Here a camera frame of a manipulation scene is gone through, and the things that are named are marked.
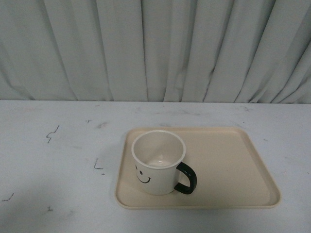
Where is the white smiley mug black handle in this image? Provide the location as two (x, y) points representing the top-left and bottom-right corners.
(131, 130), (197, 195)

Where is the beige rectangular plastic tray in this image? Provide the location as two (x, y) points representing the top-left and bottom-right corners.
(115, 127), (281, 209)

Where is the grey-white curtain backdrop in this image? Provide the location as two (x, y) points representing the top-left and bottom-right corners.
(0, 0), (311, 103)

